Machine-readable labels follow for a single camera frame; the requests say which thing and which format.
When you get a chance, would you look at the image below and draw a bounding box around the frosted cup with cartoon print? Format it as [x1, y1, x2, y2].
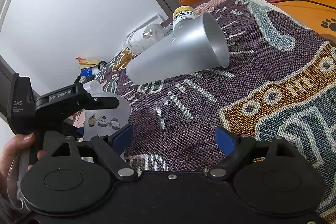
[83, 80, 131, 141]

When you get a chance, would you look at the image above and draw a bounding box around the silver cup lying right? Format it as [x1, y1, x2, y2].
[126, 12, 230, 85]

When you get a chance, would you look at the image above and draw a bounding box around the person's left hand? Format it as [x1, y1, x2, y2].
[0, 133, 35, 197]

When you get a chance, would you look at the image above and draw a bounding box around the patterned purple woven cloth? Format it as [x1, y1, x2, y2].
[96, 0, 335, 223]

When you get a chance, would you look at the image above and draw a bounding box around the clear plastic water bottle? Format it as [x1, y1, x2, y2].
[123, 24, 165, 54]

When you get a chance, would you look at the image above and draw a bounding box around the white bottle yellow cap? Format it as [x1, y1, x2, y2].
[173, 6, 197, 28]

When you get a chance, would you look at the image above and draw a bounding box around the clutter pile by wall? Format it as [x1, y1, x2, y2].
[75, 57, 106, 83]

